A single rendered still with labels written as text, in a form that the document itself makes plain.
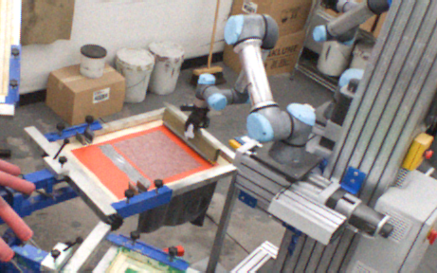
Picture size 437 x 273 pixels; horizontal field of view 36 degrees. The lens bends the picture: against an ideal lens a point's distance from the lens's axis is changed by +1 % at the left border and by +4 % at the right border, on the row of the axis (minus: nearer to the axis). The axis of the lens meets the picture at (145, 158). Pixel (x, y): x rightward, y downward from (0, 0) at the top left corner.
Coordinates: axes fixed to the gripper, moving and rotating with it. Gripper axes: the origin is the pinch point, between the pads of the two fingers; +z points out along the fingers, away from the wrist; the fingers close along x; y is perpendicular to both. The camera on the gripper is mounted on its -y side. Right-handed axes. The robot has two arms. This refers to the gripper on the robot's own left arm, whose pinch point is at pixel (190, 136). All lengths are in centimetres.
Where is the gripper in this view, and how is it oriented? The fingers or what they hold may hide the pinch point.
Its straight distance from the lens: 325.9
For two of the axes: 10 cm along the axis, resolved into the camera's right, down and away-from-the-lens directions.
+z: -1.6, 7.9, 5.9
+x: 7.9, -2.6, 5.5
